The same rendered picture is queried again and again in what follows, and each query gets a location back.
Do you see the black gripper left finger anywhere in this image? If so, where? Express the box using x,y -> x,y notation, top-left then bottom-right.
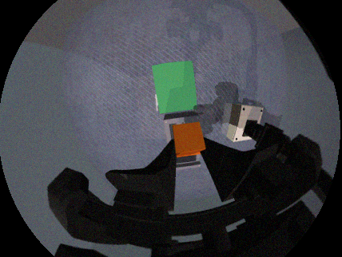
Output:
105,139 -> 177,212

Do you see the orange l-shaped part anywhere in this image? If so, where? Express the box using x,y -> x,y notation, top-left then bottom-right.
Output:
172,122 -> 206,157

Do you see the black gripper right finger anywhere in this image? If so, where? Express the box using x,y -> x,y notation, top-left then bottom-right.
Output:
200,137 -> 278,202

